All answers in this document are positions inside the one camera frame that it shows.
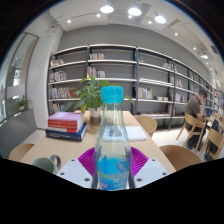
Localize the group of ceiling lights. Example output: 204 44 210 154
64 3 211 61

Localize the green plant by window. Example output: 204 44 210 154
16 95 34 113

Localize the rounded light wooden chair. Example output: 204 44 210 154
159 144 203 173
133 114 158 138

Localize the red book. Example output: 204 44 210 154
47 118 84 134

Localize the green potted plant, white pot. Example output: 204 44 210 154
64 75 136 125

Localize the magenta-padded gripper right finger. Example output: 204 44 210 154
129 146 171 190

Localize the clear bottle with blue cap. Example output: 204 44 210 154
93 85 133 192

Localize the slatted wooden chair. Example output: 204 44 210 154
199 128 224 162
175 112 206 149

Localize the grey wall shelf with books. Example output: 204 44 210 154
47 43 224 130

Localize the person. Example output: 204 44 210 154
184 89 209 149

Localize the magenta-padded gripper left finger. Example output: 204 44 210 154
55 146 98 190

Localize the grey-green patterned mug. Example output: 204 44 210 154
31 154 62 175

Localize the black backpack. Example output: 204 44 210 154
208 119 222 154

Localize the pink-covered book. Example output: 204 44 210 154
48 111 85 125

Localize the open white magazine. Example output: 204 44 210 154
101 125 148 142

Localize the thick dark blue book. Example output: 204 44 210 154
45 123 88 142

